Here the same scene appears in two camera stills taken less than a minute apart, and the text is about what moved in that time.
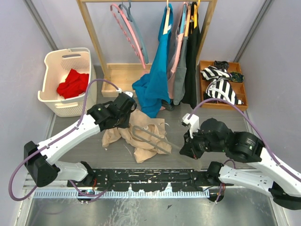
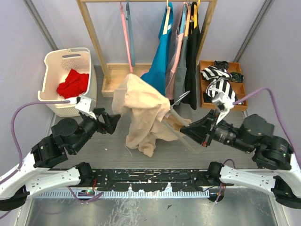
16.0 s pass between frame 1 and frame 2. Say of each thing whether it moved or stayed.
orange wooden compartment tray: stayed
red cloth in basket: stayed
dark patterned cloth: stayed
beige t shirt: moved
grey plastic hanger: moved
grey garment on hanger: stayed
